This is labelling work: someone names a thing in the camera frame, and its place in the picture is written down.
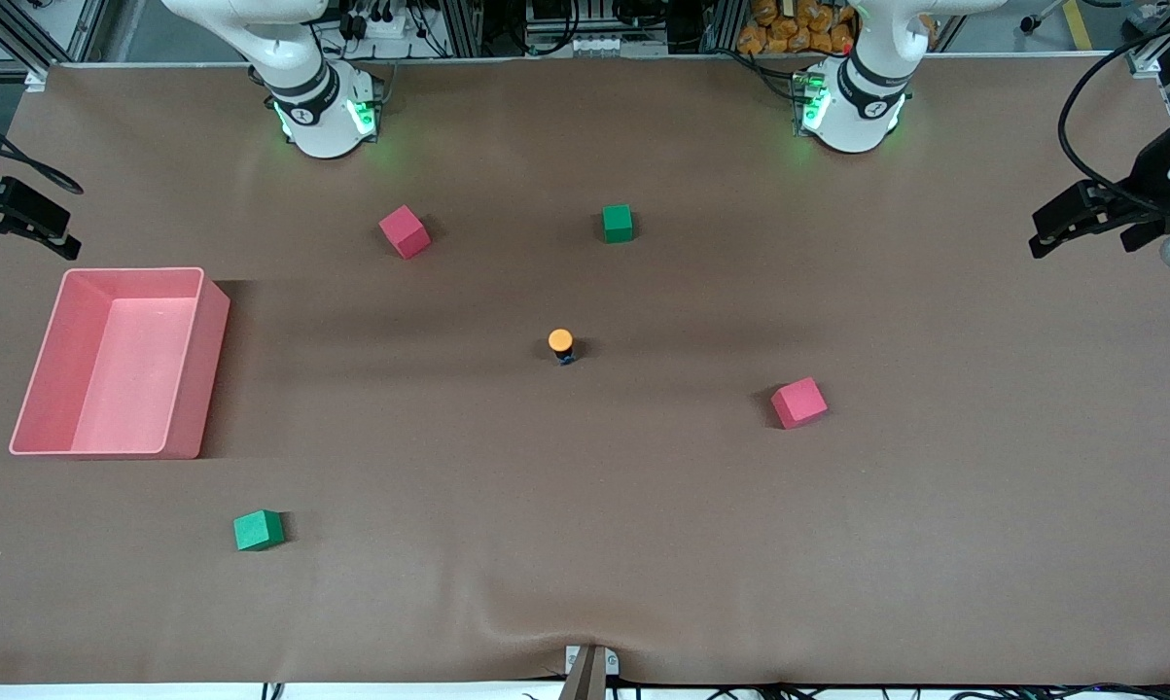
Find white power strip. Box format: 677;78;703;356
337;12;430;42

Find pink foam cube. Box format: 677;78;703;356
770;377;829;430
378;204;432;260

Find bag of orange items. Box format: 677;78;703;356
737;0;936;55

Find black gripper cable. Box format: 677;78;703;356
1057;15;1170;217
0;97;86;195

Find white connector block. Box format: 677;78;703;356
572;37;668;57

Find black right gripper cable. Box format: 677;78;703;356
0;97;86;195

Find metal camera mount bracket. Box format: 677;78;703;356
560;645;620;700

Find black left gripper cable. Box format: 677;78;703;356
1057;15;1170;217

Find aluminium frame profile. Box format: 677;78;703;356
1100;0;1170;79
0;0;53;91

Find brown table mat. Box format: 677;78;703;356
0;53;1170;687

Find pink plastic bin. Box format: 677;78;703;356
9;267;230;459

